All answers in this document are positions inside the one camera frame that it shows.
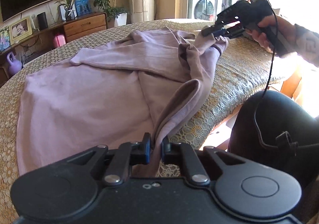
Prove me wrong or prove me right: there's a lilac sweatshirt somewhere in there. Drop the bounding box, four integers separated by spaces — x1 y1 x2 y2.
16 27 228 177

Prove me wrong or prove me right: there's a person's right hand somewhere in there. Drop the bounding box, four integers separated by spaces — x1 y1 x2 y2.
246 15 297 52

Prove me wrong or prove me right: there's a gold lace tablecloth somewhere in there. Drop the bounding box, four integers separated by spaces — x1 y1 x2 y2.
1 19 296 223

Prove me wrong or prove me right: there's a person's dark trousers leg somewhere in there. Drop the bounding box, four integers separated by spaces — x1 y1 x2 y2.
228 91 318 223

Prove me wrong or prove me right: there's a blue painting canvas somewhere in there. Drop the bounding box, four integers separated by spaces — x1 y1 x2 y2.
75 0 92 16

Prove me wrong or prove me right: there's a pink small case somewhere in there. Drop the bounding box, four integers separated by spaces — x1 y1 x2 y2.
53 32 67 48

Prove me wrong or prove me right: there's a small green vase plant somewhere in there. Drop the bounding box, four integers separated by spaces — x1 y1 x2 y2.
55 0 76 21

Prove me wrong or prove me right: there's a purple kettlebell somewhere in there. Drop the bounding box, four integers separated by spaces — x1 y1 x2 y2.
7 52 22 76

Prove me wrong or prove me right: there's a long wooden TV cabinet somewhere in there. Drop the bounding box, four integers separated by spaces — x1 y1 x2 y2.
1 12 108 85

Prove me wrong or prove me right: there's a black cylindrical speaker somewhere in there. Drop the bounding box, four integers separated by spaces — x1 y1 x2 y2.
37 12 48 31

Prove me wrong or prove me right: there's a gold framed photo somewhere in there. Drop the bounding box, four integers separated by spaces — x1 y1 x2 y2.
9 16 32 45

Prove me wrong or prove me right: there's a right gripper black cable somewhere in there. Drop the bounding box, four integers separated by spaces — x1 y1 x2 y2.
253 7 300 158

